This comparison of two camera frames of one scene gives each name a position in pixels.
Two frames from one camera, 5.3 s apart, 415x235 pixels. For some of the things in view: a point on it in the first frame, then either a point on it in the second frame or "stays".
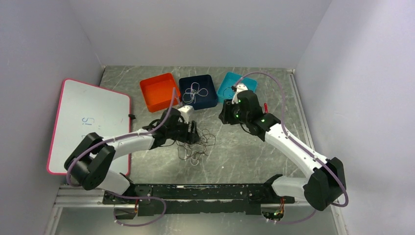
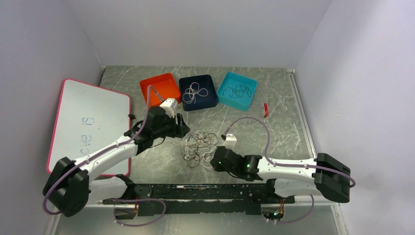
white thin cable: (190, 94) stays
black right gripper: (225, 116) → (217, 166)
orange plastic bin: (158, 90) stays
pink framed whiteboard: (84, 109) stays
